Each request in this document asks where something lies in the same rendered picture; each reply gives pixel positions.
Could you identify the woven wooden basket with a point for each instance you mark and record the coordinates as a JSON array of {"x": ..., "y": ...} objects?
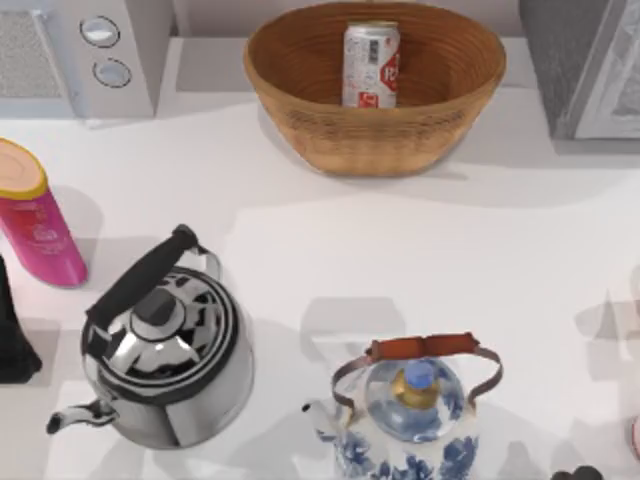
[{"x": 370, "y": 135}]

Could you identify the red and white can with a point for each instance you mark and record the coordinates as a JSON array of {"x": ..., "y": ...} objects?
[{"x": 371, "y": 65}]

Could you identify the blue and white teapot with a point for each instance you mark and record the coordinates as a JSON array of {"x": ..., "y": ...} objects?
[{"x": 405, "y": 425}]

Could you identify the microwave knob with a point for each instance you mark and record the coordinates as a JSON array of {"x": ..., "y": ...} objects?
[
  {"x": 112, "y": 72},
  {"x": 99, "y": 28}
]

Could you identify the pink bottle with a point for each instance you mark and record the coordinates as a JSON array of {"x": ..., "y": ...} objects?
[{"x": 37, "y": 227}]

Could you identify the pale microwave oven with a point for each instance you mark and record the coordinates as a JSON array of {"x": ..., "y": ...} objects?
[{"x": 30, "y": 55}]

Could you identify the small black object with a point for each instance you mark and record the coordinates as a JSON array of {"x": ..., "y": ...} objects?
[{"x": 580, "y": 474}]

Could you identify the pink rounded object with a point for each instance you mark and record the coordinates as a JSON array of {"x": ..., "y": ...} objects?
[{"x": 636, "y": 435}]

